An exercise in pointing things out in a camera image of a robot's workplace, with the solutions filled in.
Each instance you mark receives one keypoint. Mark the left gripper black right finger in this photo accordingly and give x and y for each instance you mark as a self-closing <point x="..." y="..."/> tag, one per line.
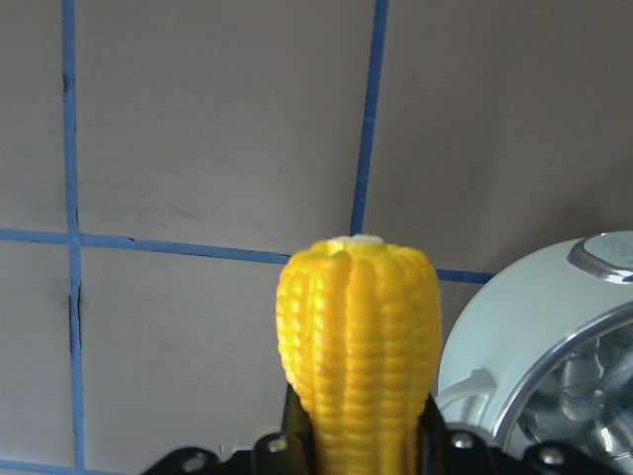
<point x="431" y="428"/>

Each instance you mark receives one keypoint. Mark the pale green cooking pot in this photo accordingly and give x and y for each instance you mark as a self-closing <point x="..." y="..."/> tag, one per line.
<point x="520" y="314"/>

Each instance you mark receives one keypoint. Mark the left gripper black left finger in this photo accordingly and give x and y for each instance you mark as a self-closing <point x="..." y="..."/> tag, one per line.
<point x="296" y="427"/>

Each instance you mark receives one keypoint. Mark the clear glass pot lid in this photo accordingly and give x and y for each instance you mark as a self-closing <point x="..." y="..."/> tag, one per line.
<point x="578" y="393"/>

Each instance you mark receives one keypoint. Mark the yellow corn cob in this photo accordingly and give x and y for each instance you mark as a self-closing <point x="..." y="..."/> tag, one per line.
<point x="359" y="335"/>

